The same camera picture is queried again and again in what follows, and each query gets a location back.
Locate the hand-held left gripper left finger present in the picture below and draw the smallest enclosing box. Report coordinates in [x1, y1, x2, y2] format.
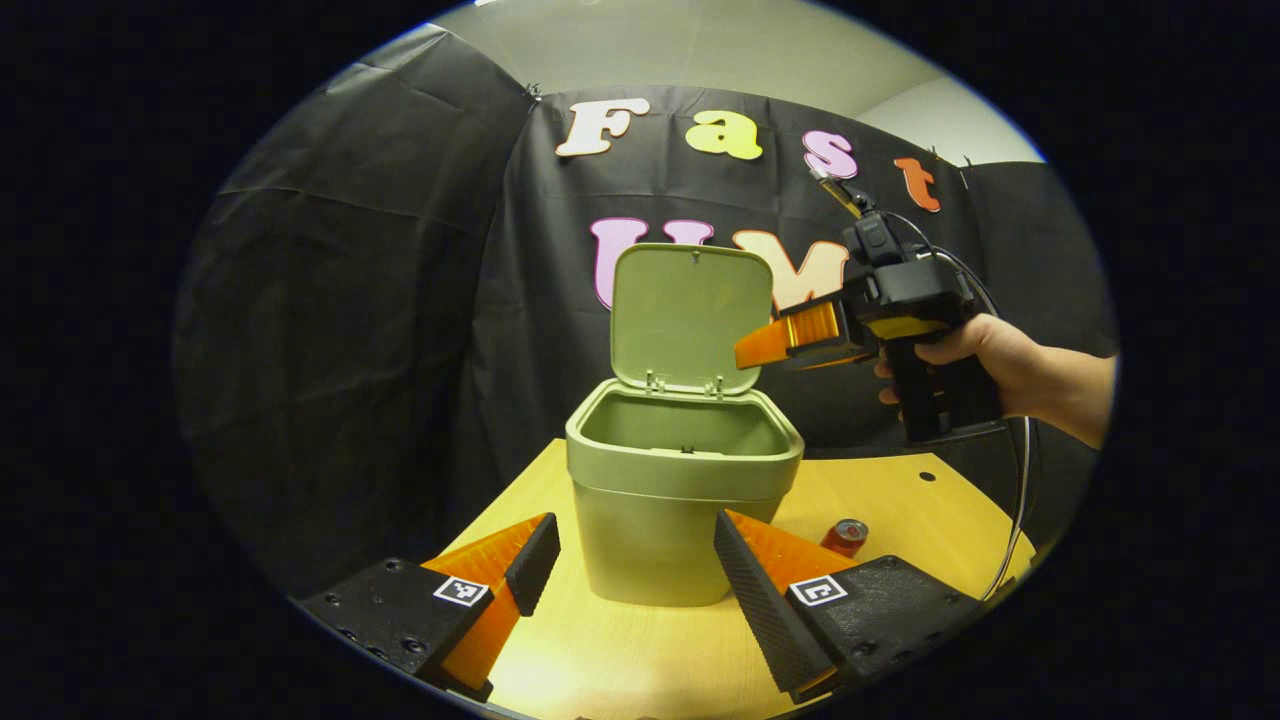
[298, 512, 561, 704]

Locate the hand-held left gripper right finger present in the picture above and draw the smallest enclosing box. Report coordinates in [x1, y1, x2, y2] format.
[712, 508, 989, 703]

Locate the red pop can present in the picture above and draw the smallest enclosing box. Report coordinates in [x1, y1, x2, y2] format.
[820, 518, 869, 559]

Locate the green desktop garbage bin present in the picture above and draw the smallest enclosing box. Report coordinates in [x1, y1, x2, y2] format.
[565, 243, 806, 608]

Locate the wooden desktop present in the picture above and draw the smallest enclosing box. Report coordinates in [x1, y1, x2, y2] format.
[440, 438, 1036, 720]

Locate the black backdrop cloth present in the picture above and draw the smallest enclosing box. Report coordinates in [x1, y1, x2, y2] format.
[172, 25, 1119, 601]

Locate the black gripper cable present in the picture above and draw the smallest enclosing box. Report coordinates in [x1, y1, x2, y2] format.
[880, 210, 1036, 603]

